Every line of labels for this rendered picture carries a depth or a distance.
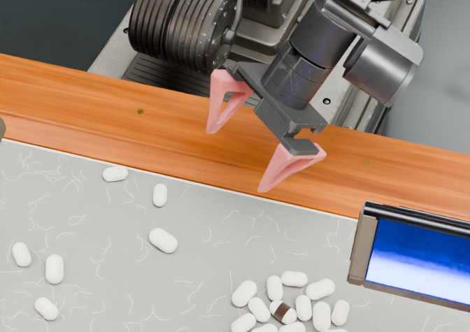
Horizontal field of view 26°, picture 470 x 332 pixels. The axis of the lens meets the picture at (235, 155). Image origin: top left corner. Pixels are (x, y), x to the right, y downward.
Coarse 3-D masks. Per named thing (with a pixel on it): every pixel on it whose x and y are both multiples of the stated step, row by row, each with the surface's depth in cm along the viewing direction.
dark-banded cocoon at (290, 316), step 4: (276, 300) 120; (272, 304) 119; (276, 304) 119; (272, 308) 119; (276, 308) 119; (272, 312) 119; (288, 312) 118; (292, 312) 119; (284, 316) 118; (288, 316) 118; (292, 316) 118; (296, 316) 119; (284, 320) 118; (288, 320) 118; (292, 320) 118
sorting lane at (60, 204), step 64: (0, 192) 130; (64, 192) 130; (128, 192) 130; (192, 192) 130; (0, 256) 125; (64, 256) 125; (128, 256) 125; (192, 256) 125; (256, 256) 125; (320, 256) 125; (0, 320) 120; (64, 320) 120; (128, 320) 120; (192, 320) 120; (256, 320) 120; (384, 320) 120; (448, 320) 120
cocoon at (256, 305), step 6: (252, 300) 120; (258, 300) 120; (252, 306) 119; (258, 306) 119; (264, 306) 119; (252, 312) 119; (258, 312) 119; (264, 312) 119; (258, 318) 119; (264, 318) 119
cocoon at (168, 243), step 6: (156, 228) 125; (150, 234) 125; (156, 234) 124; (162, 234) 124; (168, 234) 124; (150, 240) 125; (156, 240) 124; (162, 240) 124; (168, 240) 124; (174, 240) 124; (156, 246) 125; (162, 246) 124; (168, 246) 123; (174, 246) 124; (168, 252) 124
